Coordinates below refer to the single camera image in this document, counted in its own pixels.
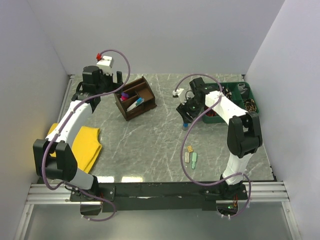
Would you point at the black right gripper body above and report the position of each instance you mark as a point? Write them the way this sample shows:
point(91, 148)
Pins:
point(191, 104)

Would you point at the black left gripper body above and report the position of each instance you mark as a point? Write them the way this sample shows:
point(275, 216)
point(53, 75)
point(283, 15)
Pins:
point(100, 87)

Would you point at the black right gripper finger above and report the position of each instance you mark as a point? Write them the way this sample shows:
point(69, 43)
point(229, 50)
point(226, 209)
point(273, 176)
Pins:
point(194, 112)
point(186, 119)

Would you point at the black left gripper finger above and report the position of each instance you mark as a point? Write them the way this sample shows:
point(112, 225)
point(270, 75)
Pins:
point(109, 83)
point(119, 78)

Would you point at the blue capped small bottle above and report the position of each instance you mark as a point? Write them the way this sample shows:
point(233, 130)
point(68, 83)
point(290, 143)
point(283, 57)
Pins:
point(185, 126)

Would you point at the dark purple highlighter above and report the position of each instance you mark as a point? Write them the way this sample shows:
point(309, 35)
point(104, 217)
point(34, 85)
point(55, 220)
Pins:
point(123, 94)

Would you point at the blue capped white pen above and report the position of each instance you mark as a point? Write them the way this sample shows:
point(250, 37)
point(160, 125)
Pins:
point(131, 107)

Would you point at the light green clip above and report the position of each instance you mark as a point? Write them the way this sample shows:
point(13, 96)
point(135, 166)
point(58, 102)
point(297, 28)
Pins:
point(194, 158)

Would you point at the blue capped white marker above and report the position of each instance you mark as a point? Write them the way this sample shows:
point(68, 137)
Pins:
point(138, 102)

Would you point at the green capped white marker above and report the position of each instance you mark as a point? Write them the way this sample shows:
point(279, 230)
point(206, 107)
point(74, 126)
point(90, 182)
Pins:
point(136, 103)

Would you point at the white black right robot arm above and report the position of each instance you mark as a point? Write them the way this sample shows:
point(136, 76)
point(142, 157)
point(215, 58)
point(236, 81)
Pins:
point(244, 135)

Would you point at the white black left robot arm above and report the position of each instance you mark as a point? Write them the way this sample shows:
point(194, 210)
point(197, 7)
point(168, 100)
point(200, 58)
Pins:
point(53, 156)

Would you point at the red black rolled band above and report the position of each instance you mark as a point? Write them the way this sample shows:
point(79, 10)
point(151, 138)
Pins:
point(211, 113)

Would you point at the brown wooden desk organizer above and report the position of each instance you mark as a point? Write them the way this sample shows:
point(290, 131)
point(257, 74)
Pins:
point(139, 88)

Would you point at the small tan eraser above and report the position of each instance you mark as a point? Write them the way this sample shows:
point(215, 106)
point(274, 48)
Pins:
point(190, 149)

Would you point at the black white rolled band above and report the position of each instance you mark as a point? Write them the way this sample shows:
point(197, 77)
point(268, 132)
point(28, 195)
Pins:
point(226, 92)

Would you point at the beige rectangular eraser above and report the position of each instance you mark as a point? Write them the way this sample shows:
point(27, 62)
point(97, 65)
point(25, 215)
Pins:
point(187, 157)

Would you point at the green compartment tray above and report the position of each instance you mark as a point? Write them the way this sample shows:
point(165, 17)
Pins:
point(236, 99)

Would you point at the grey crumpled item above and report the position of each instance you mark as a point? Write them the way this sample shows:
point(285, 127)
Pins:
point(244, 90)

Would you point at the brown black rolled band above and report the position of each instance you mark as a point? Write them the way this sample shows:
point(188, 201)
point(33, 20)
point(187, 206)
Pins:
point(250, 105)

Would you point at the yellow folded cloth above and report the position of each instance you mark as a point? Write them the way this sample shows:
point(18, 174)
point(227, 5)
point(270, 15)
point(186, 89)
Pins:
point(86, 147)

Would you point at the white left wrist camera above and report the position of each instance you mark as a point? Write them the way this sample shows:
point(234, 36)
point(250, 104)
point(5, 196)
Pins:
point(105, 63)

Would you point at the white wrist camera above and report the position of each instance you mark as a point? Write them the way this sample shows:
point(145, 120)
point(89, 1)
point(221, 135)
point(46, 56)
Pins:
point(105, 63)
point(180, 93)

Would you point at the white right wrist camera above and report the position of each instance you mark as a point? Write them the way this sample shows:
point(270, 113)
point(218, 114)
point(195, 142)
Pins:
point(180, 93)

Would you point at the black base frame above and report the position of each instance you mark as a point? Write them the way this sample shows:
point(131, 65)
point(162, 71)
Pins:
point(148, 196)

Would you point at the aluminium rail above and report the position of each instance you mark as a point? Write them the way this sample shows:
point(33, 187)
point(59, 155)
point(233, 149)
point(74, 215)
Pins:
point(39, 194)

